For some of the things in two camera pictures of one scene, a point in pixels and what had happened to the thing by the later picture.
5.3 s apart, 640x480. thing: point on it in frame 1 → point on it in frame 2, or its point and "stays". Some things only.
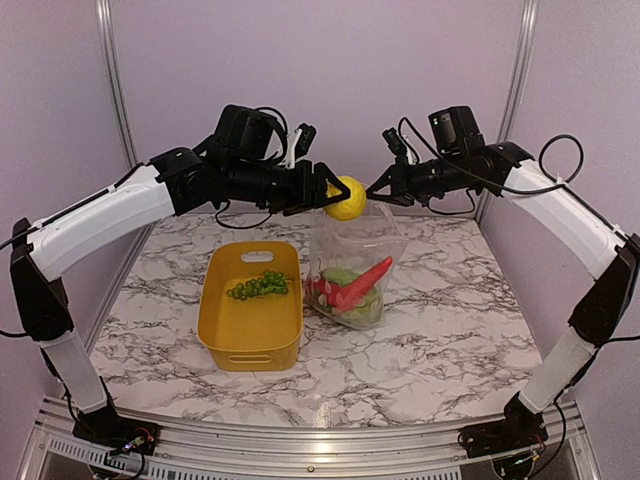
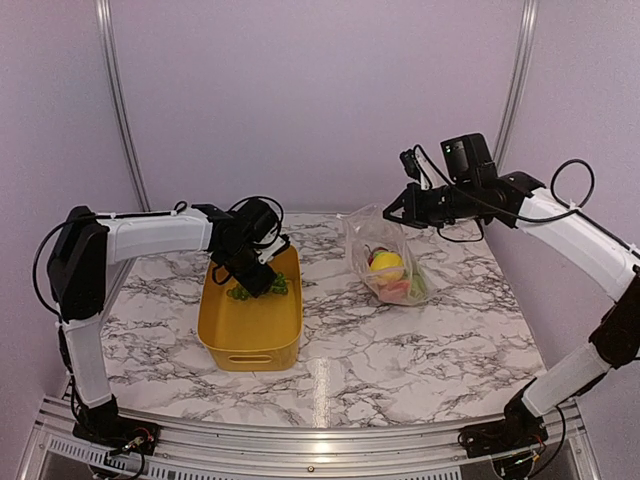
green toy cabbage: [366, 314] → [418, 289]
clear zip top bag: [350, 264] → [378, 255]
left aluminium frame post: [117, 79] stays
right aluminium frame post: [507, 120] stays
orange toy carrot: [346, 296] → [394, 291]
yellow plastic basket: [259, 334] stays
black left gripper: [311, 195] → [256, 284]
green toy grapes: [272, 282] stays
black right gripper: [398, 181] → [413, 215]
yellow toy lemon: [351, 208] → [387, 262]
